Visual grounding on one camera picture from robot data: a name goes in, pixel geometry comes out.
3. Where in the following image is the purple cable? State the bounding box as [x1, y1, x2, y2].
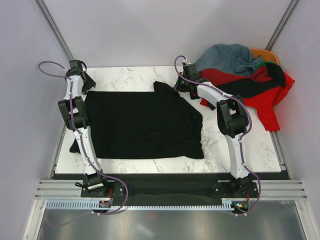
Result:
[37, 60, 130, 228]
[173, 55, 262, 217]

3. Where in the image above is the orange basket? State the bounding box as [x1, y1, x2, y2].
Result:
[250, 48, 280, 65]

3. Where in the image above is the black t-shirt in pile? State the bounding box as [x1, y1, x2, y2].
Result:
[204, 62, 287, 111]

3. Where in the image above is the red t-shirt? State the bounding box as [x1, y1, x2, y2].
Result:
[189, 67, 296, 132]

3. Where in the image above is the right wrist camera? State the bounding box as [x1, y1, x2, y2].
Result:
[182, 58, 193, 66]

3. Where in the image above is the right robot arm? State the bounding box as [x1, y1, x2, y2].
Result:
[174, 60, 258, 198]

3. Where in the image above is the green garment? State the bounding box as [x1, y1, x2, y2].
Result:
[256, 60, 275, 70]

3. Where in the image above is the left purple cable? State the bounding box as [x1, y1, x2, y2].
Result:
[37, 60, 130, 228]

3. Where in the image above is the aluminium corner post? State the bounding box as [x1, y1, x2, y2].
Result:
[264, 0, 301, 51]
[33, 0, 82, 76]

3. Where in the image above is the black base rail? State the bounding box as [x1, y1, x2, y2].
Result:
[53, 173, 259, 206]

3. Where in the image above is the white cable duct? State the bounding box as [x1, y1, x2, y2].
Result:
[45, 199, 248, 211]

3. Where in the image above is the left aluminium corner post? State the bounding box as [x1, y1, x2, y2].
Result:
[33, 0, 82, 76]

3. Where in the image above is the black t-shirt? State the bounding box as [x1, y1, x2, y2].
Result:
[204, 62, 287, 111]
[84, 81, 204, 160]

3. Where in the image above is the grey-blue t-shirt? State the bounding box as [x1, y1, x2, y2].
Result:
[195, 44, 264, 77]

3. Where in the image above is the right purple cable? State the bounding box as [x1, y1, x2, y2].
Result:
[173, 55, 262, 217]

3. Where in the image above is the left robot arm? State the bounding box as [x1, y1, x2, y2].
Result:
[58, 59, 111, 198]

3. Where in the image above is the right aluminium corner post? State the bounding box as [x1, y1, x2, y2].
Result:
[264, 0, 301, 51]

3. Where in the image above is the aluminium extrusion frame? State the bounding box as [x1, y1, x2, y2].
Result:
[23, 129, 320, 240]

